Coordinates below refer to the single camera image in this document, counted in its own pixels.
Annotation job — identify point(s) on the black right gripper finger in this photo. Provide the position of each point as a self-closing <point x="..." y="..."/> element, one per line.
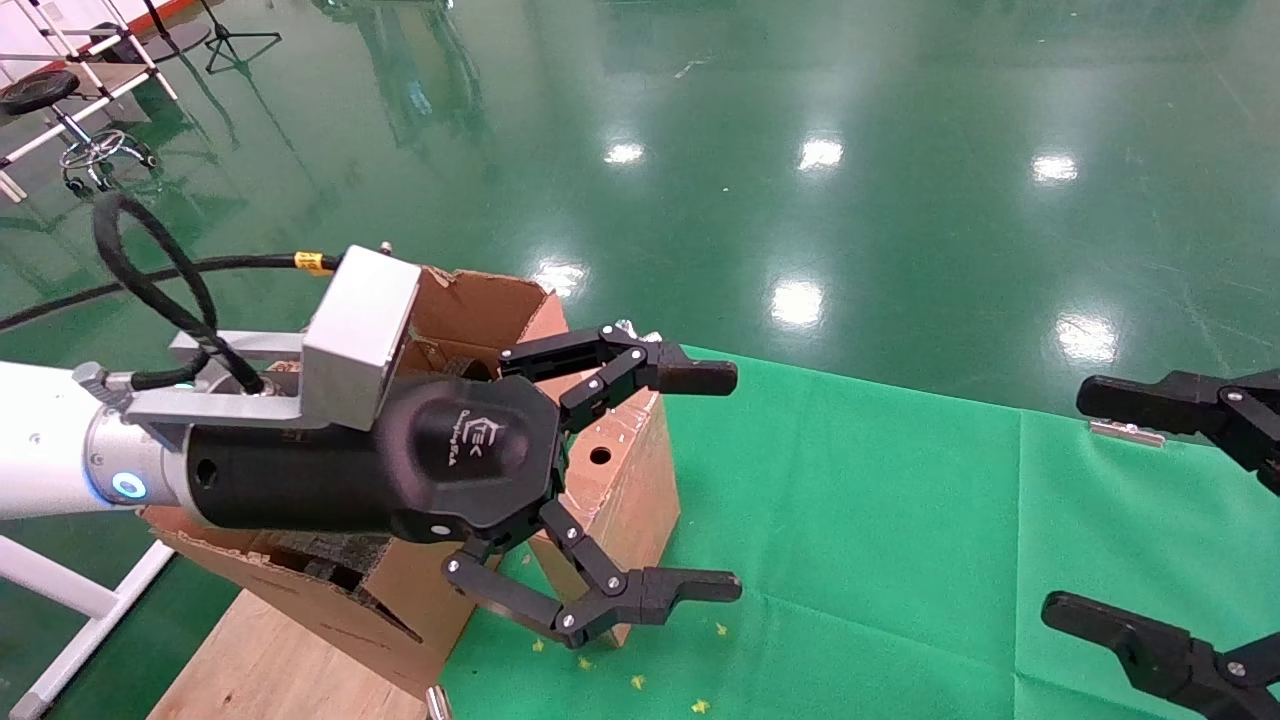
<point x="1170" y="660"/>
<point x="1200" y="400"/>

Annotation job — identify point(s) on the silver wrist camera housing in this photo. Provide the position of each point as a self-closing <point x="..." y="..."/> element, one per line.
<point x="360" y="330"/>

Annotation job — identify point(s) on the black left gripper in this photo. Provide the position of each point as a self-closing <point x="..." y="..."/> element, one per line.
<point x="450" y="460"/>

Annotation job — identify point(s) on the small cardboard box with hole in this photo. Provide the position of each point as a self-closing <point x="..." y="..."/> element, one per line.
<point x="620" y="470"/>

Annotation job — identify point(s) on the black tripod stand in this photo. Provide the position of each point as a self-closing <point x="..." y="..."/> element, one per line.
<point x="243" y="38"/>

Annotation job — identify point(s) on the green table cloth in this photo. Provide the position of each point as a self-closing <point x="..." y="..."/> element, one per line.
<point x="900" y="560"/>

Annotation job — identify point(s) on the large open cardboard carton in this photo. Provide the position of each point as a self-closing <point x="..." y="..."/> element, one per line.
<point x="470" y="310"/>

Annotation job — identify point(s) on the black stool chrome base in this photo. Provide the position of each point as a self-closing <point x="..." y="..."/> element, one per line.
<point x="40" y="90"/>

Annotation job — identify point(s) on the white table frame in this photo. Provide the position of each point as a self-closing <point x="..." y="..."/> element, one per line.
<point x="60" y="590"/>

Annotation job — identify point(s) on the black round stand base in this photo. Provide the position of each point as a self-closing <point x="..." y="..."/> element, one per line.
<point x="185" y="42"/>

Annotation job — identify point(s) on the metal cloth clip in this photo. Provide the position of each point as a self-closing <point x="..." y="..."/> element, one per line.
<point x="632" y="329"/>
<point x="437" y="704"/>
<point x="1125" y="431"/>

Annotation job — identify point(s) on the white pipe rack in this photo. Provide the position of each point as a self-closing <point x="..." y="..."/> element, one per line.
<point x="125" y="85"/>

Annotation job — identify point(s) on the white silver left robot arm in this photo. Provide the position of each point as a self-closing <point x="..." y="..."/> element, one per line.
<point x="40" y="440"/>

